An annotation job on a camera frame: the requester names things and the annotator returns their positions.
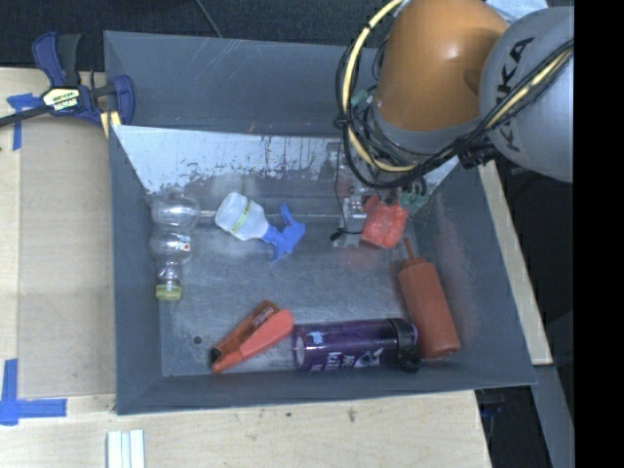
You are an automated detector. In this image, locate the red crumpled mesh bag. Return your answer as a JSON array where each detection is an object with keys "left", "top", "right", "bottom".
[{"left": 360, "top": 194, "right": 410, "bottom": 251}]

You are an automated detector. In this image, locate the grey metal bin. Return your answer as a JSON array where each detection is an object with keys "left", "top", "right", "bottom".
[{"left": 102, "top": 30, "right": 538, "bottom": 416}]

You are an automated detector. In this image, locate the orange stapler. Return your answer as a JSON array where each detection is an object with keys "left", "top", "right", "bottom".
[{"left": 209, "top": 299, "right": 295, "bottom": 375}]

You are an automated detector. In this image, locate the white and blue spray bottle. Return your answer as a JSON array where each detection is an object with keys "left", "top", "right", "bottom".
[{"left": 214, "top": 191, "right": 308, "bottom": 263}]

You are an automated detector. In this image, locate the red squeeze bottle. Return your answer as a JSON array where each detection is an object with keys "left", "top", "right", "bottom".
[{"left": 396, "top": 237, "right": 462, "bottom": 361}]

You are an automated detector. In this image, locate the clear plastic bottle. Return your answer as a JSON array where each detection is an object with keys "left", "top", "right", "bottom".
[{"left": 147, "top": 190, "right": 202, "bottom": 302}]

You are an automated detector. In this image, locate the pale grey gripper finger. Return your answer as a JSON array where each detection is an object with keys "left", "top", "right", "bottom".
[{"left": 332, "top": 198, "right": 369, "bottom": 250}]

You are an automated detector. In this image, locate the purple bottle with black lid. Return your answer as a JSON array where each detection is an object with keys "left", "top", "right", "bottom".
[{"left": 292, "top": 317, "right": 423, "bottom": 374}]

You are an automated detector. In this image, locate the black cylinder on white bracket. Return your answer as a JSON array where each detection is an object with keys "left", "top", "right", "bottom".
[{"left": 458, "top": 142, "right": 497, "bottom": 171}]

